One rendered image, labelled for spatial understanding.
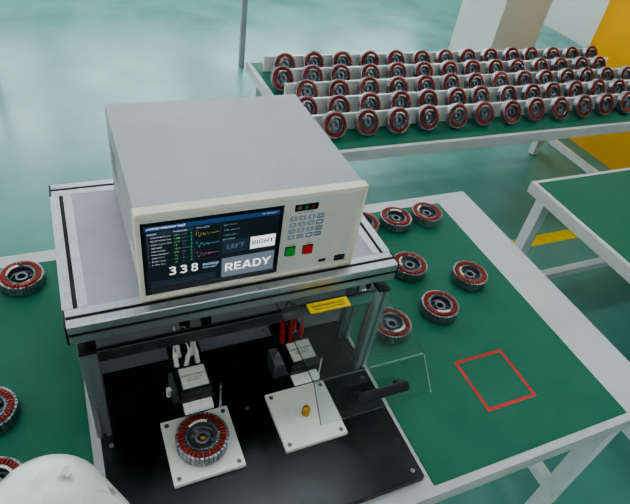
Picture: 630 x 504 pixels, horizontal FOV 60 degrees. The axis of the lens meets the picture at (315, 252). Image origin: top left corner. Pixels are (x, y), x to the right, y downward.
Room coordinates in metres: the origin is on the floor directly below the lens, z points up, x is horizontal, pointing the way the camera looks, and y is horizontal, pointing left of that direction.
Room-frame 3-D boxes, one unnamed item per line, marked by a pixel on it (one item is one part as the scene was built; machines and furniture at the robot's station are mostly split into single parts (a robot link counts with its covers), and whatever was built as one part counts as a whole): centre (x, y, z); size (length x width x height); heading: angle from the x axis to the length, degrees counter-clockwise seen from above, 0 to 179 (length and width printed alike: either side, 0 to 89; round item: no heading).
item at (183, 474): (0.60, 0.16, 0.78); 0.15 x 0.15 x 0.01; 30
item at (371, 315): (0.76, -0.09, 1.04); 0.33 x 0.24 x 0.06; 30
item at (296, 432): (0.72, -0.05, 0.78); 0.15 x 0.15 x 0.01; 30
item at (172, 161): (0.95, 0.21, 1.22); 0.44 x 0.39 x 0.20; 120
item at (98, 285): (0.94, 0.22, 1.09); 0.68 x 0.44 x 0.05; 120
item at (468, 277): (1.33, -0.50, 0.77); 0.11 x 0.11 x 0.04
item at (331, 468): (0.68, 0.07, 0.76); 0.64 x 0.47 x 0.02; 120
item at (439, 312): (1.17, -0.39, 0.77); 0.11 x 0.11 x 0.04
